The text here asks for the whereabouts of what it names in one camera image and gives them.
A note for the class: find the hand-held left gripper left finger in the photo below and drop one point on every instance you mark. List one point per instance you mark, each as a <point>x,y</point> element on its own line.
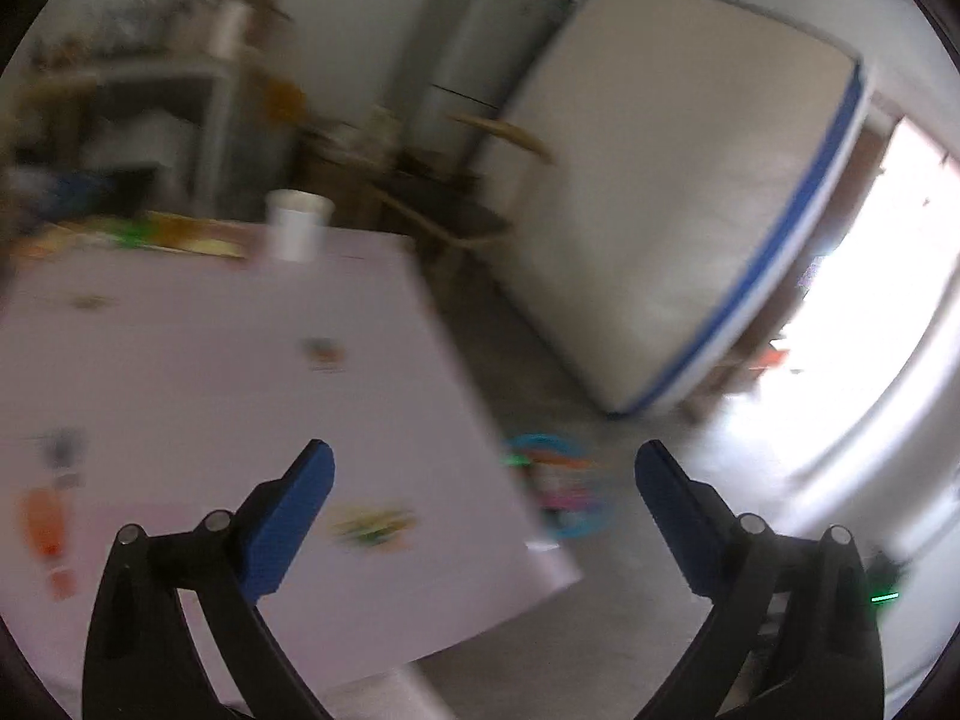
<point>292,517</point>

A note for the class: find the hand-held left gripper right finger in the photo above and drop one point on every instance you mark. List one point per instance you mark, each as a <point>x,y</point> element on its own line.
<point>675,517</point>

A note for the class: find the blue plastic basket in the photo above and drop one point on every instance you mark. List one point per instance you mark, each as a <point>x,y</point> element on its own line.
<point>600,525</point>

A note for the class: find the pink tablecloth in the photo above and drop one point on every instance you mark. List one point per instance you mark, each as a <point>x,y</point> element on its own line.
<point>225,390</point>

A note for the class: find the white paper cup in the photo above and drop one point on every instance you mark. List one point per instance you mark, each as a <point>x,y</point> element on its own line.
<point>296,229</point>

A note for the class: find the yellow orange snack packet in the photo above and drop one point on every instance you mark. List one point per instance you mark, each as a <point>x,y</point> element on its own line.
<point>195,234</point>

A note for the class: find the white mattress blue edge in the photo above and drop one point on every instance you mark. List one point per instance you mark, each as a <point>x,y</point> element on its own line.
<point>675,202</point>

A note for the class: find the green small packet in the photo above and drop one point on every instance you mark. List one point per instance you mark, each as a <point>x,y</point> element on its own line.
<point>131,234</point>

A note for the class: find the wooden chair dark seat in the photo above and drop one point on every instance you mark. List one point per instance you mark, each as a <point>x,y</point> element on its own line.
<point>457,217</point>

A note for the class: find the white metal table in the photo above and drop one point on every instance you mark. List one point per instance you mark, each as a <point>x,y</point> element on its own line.
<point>217,135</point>

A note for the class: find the yellow plastic bag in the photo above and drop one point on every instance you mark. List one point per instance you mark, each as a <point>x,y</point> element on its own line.
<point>283,101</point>

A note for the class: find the paper towel roll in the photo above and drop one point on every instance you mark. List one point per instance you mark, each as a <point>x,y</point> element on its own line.
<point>229,26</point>

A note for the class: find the grey fridge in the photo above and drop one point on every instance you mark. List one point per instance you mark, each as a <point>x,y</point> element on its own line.
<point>480,37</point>

